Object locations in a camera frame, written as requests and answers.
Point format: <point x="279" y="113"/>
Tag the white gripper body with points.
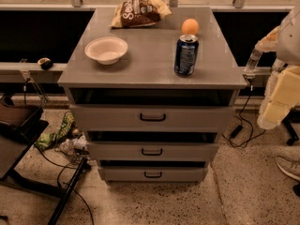
<point x="289" y="46"/>

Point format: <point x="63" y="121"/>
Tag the grey top drawer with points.
<point x="151" y="118"/>

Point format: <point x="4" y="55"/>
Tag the grey drawer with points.
<point x="151" y="118"/>
<point x="152" y="174"/>
<point x="152" y="151"/>

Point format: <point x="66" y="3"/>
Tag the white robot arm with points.
<point x="287" y="38"/>

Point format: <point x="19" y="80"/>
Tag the grey drawer cabinet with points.
<point x="145" y="76"/>

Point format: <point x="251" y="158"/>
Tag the grey bottom drawer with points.
<point x="152" y="174"/>

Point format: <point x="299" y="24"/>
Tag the grey middle drawer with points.
<point x="152" y="151"/>

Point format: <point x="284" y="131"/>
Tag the clear water bottle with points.
<point x="253" y="61"/>

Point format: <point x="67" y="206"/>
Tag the grey sneaker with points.
<point x="290" y="167"/>

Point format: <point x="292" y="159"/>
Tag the blue soda can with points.
<point x="186" y="55"/>

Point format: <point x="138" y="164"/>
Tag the orange fruit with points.
<point x="190" y="27"/>

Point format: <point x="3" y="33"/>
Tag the brown chip bag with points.
<point x="139" y="13"/>

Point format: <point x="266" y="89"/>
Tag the white bowl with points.
<point x="106" y="50"/>

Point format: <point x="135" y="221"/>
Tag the black tape measure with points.
<point x="45" y="63"/>

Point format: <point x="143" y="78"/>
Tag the green snack bag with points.
<point x="46" y="140"/>

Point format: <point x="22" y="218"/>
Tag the black stand frame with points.
<point x="20" y="128"/>

